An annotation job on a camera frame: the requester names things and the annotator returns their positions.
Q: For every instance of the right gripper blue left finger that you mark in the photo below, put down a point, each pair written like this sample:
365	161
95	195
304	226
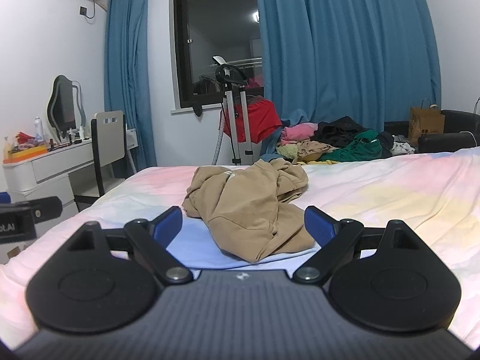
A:
150	240

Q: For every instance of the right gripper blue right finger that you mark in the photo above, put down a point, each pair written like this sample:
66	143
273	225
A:
337	239

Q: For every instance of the tan t-shirt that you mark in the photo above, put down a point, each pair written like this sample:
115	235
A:
249	212

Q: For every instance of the white dresser desk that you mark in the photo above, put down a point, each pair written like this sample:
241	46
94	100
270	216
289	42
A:
66	173

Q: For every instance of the grey black chair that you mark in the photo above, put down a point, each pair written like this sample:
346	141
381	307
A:
109	147

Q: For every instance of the beige garment in pile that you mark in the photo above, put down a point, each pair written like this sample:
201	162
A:
312	150

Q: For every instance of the yellow green garment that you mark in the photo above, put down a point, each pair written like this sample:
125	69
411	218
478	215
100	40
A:
288	151

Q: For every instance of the black garment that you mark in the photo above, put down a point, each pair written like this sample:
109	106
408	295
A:
342	131

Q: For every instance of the pastel tie-dye bed sheet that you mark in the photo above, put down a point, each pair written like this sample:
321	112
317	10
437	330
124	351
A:
437	195

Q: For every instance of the pink garment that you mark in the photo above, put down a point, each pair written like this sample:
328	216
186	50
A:
299	132

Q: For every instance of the red garment on stand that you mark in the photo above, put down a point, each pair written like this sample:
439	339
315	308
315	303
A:
262	116

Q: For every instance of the brown paper bag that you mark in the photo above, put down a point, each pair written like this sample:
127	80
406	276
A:
424	119

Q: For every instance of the left blue curtain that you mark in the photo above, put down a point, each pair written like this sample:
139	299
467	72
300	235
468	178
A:
126	76

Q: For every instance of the blue curtain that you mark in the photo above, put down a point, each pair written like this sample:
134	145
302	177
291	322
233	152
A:
371	60
126	76

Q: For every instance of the black sofa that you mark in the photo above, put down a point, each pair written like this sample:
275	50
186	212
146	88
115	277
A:
461	131

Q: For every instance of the right blue curtain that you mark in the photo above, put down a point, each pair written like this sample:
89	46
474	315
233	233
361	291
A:
371	60

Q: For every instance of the dark window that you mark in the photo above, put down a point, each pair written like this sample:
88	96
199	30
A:
204	29

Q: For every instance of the wavy frame mirror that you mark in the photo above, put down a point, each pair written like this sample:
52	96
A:
65	110

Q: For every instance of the wall socket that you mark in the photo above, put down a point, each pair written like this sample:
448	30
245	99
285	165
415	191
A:
82	10

